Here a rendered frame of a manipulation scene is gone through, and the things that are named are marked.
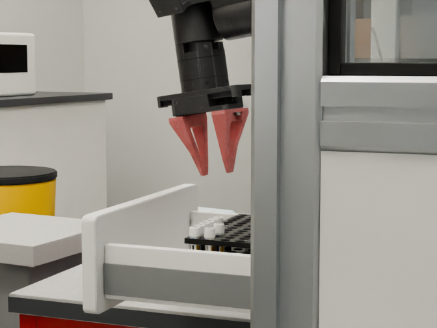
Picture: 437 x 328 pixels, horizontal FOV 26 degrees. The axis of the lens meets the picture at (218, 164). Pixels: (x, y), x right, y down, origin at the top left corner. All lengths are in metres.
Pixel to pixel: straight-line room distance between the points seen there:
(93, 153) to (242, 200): 1.07
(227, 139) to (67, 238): 0.79
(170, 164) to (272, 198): 5.50
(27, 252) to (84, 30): 4.63
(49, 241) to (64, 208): 3.24
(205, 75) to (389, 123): 0.61
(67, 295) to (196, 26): 0.48
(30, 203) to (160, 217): 2.51
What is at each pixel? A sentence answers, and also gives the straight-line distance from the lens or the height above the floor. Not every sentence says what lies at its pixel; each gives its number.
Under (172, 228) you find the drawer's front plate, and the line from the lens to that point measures 1.22.
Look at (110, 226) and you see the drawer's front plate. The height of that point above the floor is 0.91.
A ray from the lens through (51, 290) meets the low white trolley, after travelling 1.42.
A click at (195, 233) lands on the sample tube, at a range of 1.05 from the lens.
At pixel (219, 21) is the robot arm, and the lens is 1.08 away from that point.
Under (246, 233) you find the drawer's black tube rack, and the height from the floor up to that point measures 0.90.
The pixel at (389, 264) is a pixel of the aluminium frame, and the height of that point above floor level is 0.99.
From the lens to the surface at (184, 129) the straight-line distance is 1.10.
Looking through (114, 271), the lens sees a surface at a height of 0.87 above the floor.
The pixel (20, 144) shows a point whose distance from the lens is 4.71.
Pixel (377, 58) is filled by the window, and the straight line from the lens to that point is 0.52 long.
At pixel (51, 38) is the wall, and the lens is 6.04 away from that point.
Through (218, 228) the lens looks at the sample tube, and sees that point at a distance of 1.07.
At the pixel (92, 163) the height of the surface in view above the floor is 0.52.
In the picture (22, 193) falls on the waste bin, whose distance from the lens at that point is 3.66.
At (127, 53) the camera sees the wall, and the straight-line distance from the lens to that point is 6.14.
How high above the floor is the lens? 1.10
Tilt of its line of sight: 6 degrees down
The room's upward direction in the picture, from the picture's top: straight up
